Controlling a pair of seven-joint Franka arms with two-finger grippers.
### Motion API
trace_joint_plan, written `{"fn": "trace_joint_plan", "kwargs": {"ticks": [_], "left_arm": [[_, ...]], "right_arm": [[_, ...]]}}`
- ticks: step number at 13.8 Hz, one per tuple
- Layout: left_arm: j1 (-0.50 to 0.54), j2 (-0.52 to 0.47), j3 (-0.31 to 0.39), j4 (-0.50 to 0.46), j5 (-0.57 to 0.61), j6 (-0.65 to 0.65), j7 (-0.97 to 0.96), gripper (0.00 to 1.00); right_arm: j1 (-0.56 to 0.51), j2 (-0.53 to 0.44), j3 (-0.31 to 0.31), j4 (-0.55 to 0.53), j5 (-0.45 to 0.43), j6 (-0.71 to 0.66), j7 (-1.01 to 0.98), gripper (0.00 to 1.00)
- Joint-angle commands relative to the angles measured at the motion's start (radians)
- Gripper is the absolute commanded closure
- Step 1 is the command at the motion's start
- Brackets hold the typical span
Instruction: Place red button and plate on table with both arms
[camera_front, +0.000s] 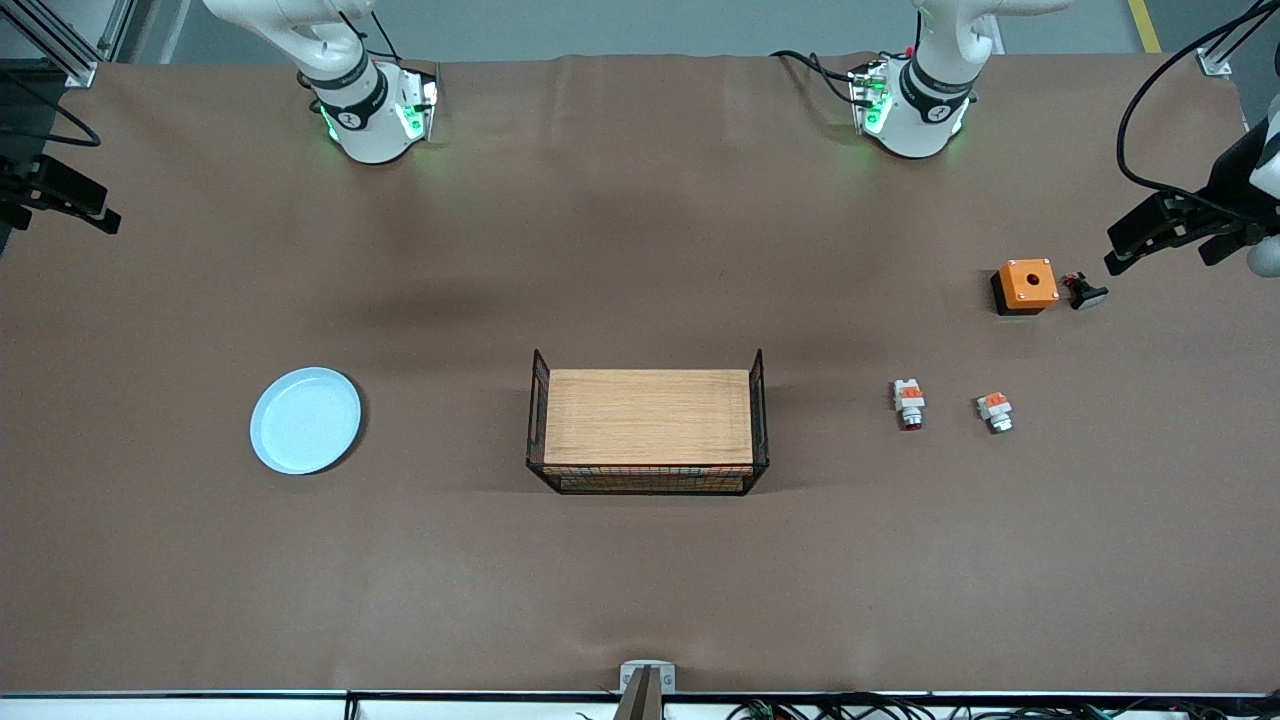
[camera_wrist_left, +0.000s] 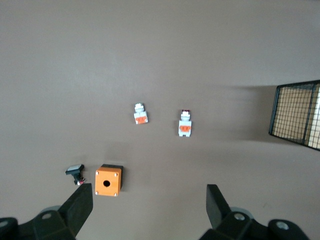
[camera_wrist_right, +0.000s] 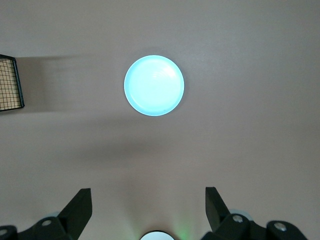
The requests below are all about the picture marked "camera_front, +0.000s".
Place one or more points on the small aluminium corner bracket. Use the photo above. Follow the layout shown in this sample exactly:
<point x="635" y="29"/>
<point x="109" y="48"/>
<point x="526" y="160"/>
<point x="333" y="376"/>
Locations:
<point x="1216" y="63"/>

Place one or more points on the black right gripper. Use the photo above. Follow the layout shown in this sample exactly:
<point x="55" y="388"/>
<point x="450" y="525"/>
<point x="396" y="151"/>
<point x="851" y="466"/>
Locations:
<point x="22" y="180"/>

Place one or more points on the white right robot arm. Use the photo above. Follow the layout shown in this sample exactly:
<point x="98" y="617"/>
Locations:
<point x="365" y="120"/>

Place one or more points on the aluminium frame profile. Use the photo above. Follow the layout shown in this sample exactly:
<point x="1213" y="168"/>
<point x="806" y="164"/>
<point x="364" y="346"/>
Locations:
<point x="80" y="72"/>

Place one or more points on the red push button switch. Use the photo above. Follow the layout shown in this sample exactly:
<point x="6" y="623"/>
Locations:
<point x="910" y="400"/>

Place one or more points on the grey metal bracket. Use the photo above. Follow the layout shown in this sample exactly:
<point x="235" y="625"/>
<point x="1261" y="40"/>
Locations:
<point x="647" y="678"/>

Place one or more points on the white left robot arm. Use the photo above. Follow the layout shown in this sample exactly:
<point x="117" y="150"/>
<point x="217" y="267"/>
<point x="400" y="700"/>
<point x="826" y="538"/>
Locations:
<point x="925" y="110"/>

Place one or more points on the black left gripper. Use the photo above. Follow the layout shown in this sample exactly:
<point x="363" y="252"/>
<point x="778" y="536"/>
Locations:
<point x="1226" y="187"/>

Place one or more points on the orange button box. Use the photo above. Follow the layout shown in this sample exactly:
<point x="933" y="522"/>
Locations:
<point x="1027" y="284"/>

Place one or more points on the small black knob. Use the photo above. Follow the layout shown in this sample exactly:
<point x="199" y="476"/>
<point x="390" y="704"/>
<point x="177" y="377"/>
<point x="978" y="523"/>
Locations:
<point x="1085" y="293"/>

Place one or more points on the light blue plate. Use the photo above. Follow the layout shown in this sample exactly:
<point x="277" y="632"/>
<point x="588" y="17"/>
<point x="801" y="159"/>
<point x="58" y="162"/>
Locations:
<point x="305" y="420"/>

